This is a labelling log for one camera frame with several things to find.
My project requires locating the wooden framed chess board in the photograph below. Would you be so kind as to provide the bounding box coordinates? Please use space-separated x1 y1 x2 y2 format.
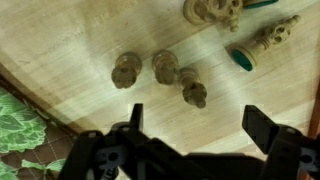
304 81 320 161

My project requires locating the white pawn off board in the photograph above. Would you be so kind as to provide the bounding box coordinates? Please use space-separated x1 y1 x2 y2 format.
178 67 207 109
152 50 179 85
111 52 142 89

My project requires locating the green leaf pattern oven mitt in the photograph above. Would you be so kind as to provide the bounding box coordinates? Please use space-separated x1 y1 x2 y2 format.
0 79 76 180

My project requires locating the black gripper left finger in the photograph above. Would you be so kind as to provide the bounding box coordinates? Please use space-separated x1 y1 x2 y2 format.
129 103 144 132

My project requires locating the white queen lying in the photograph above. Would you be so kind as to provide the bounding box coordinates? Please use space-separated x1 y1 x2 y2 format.
183 0 243 32

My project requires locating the white king green felt base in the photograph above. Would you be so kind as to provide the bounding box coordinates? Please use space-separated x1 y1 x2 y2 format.
243 0 279 9

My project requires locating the white bishop lying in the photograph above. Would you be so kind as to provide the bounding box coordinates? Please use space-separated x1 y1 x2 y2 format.
230 15 301 72

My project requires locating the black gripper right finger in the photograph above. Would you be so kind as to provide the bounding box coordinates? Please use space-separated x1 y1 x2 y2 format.
242 105 279 154

